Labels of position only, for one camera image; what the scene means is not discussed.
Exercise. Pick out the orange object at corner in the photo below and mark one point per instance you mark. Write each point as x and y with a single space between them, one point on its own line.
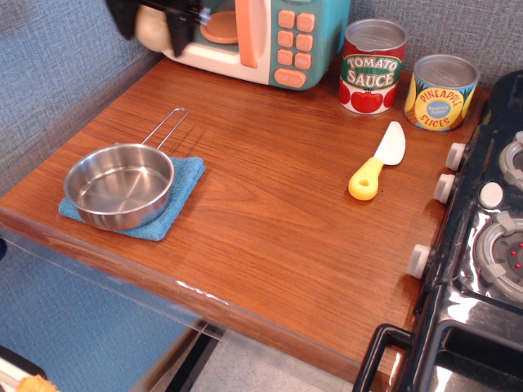
35 384

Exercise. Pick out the small stainless steel pan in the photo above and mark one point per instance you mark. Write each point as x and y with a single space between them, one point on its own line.
123 186

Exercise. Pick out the blue folded cloth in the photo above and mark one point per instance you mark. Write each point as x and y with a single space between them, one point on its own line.
192 169

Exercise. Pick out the pineapple slices can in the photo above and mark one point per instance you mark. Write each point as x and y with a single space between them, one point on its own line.
440 92

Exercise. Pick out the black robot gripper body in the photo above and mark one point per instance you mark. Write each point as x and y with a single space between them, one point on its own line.
186 10

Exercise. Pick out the black toy stove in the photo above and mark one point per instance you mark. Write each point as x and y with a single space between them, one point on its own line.
467 334

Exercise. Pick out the teal toy microwave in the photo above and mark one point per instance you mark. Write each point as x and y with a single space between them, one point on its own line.
286 44

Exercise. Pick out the yellow handled toy knife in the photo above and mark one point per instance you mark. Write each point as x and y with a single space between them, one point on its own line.
364 183

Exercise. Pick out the tomato sauce can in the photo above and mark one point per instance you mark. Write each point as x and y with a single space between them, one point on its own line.
372 59

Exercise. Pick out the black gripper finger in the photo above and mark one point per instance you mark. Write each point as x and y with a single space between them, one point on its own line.
181 30
124 15

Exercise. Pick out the pale toy potato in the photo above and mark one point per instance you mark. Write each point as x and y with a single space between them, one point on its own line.
151 29

